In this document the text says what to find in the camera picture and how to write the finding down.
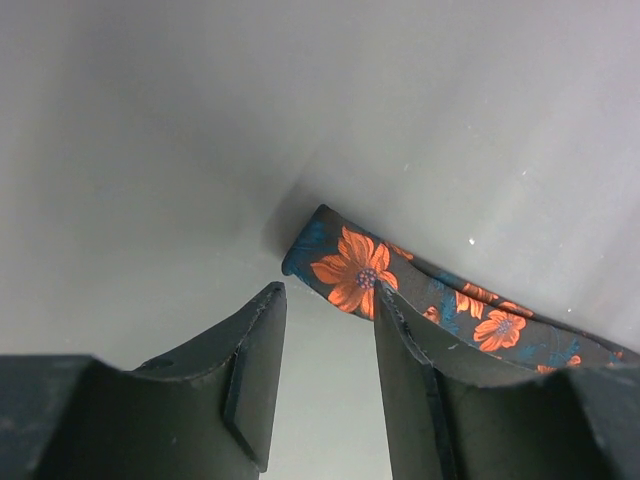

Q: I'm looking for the dark orange floral tie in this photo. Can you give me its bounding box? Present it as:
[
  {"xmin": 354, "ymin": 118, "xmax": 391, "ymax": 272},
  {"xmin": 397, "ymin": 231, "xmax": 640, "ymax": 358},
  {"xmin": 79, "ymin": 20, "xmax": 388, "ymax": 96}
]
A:
[{"xmin": 282, "ymin": 205, "xmax": 639, "ymax": 373}]

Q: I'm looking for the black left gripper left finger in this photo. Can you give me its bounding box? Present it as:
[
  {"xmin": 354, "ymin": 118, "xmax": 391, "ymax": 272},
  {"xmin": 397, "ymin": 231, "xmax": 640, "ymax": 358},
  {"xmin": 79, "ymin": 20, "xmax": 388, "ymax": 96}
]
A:
[{"xmin": 89, "ymin": 282, "xmax": 287, "ymax": 479}]

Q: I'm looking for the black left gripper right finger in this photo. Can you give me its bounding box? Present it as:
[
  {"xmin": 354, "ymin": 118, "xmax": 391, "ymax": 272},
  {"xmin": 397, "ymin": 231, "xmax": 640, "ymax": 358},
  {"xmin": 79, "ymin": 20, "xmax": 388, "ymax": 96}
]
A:
[{"xmin": 374, "ymin": 284, "xmax": 590, "ymax": 479}]

